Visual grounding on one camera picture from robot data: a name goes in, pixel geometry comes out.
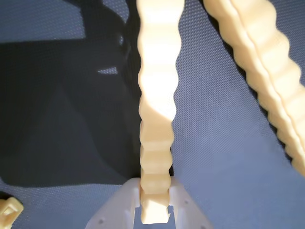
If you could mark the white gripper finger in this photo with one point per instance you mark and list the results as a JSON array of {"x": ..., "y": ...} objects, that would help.
[
  {"x": 119, "y": 205},
  {"x": 188, "y": 210}
]

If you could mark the yellow crinkle fry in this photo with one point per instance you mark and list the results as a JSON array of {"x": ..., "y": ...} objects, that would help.
[
  {"x": 262, "y": 59},
  {"x": 157, "y": 95},
  {"x": 9, "y": 210}
]

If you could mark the dark mat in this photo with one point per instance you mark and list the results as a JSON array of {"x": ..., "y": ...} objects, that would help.
[{"x": 226, "y": 143}]

